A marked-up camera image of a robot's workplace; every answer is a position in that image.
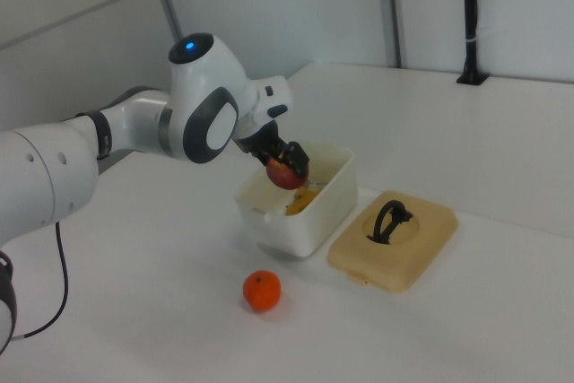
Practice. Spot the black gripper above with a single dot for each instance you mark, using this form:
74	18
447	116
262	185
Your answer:
262	138

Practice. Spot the red apple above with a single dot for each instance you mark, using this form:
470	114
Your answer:
284	176

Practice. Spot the orange mandarin fruit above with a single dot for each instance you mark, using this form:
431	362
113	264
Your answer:
262	291

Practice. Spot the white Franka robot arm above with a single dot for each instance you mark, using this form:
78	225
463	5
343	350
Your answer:
45	176

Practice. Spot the white plastic container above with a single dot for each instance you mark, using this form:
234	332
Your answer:
305	230

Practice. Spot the beige container lid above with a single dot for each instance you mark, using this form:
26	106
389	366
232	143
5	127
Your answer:
403	266

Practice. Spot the yellow C-clamp in plastic bag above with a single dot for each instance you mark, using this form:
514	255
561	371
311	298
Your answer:
302	203

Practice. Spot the black pole with base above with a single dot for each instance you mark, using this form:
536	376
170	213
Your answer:
470	20

